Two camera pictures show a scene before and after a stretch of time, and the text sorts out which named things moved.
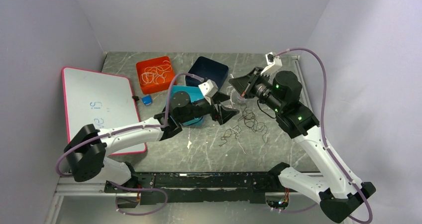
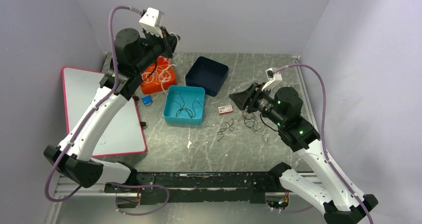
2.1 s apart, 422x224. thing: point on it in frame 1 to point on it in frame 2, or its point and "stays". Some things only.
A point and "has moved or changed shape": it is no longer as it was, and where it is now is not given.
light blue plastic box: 195,94 stays
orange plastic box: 155,74 stays
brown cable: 250,119 stays
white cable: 156,74 has moved or changed shape
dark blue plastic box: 207,68 stays
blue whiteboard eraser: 147,100 stays
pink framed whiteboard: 101,100 stays
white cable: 155,74 has moved or changed shape
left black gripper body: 205,108 to 158,46
